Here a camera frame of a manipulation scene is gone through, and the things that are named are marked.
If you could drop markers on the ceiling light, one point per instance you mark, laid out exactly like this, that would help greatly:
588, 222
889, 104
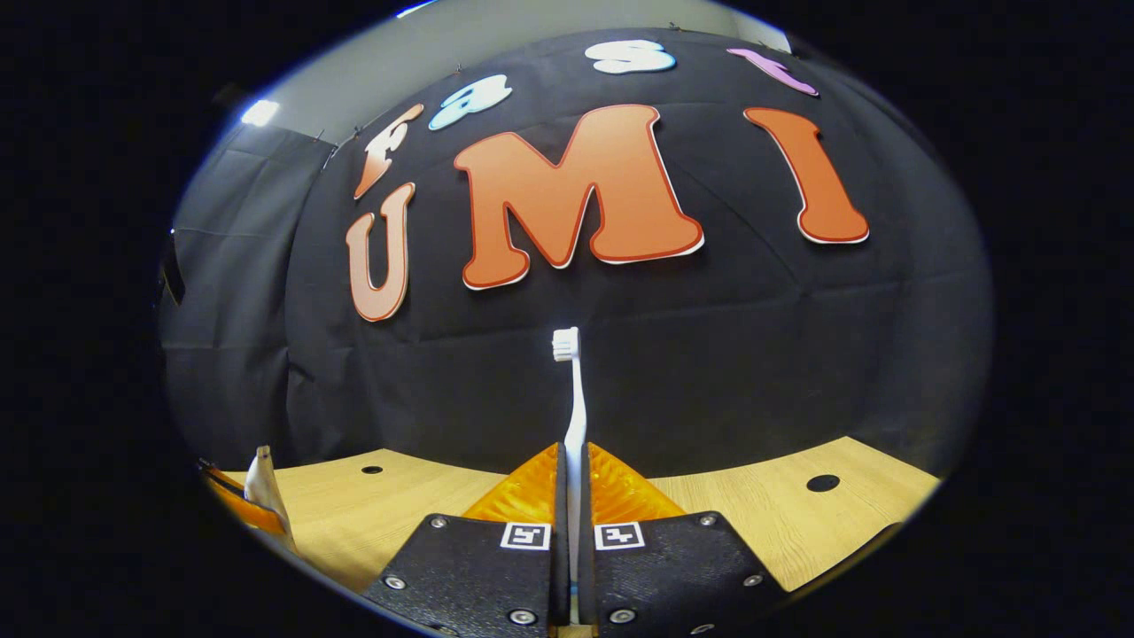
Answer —
260, 112

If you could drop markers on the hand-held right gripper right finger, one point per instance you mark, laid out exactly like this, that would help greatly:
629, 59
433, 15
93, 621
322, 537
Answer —
586, 567

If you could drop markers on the black backdrop cloth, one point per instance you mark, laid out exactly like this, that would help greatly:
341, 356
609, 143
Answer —
709, 354

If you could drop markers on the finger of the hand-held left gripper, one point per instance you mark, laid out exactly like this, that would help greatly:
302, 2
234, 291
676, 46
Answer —
235, 505

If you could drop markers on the white toothpaste tube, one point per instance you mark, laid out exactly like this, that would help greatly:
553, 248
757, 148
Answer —
262, 483

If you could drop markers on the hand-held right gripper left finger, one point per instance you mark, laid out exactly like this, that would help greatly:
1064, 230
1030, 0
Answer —
561, 549

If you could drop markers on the light wooden desktop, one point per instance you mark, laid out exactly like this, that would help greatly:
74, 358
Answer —
780, 523

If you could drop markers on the white toothbrush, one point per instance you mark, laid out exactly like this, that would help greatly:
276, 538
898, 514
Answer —
576, 416

